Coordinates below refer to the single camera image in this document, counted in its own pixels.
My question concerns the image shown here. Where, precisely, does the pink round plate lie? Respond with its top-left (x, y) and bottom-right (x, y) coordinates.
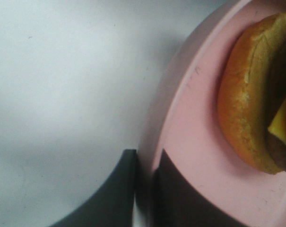
top-left (137, 0), bottom-right (286, 227)

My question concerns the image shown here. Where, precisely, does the burger with golden bun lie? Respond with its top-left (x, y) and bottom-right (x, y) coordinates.
top-left (217, 12), bottom-right (286, 175)

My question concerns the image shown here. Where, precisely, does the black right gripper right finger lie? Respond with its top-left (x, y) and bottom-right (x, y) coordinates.
top-left (153, 150), bottom-right (244, 227)

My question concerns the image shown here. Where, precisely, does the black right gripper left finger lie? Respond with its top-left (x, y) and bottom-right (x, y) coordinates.
top-left (53, 149), bottom-right (137, 227)

